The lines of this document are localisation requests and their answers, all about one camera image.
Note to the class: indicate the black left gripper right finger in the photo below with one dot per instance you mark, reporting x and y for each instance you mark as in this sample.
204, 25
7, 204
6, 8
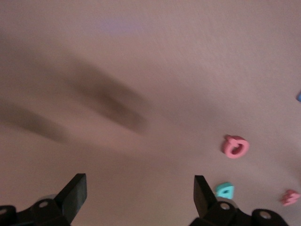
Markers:
203, 197

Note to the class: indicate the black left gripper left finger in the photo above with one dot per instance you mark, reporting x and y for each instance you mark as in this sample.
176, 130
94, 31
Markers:
75, 195

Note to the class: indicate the teal capital letter R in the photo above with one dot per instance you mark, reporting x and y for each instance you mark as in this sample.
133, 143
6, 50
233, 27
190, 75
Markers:
221, 188

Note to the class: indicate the red capital letter Q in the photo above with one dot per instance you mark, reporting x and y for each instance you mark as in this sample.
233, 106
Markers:
227, 148

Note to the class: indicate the red lowercase letter w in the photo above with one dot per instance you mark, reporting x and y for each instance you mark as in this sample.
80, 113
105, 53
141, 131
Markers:
291, 199

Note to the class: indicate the blue capital letter W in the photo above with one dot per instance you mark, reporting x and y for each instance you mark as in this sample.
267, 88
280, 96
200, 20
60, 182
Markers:
299, 97

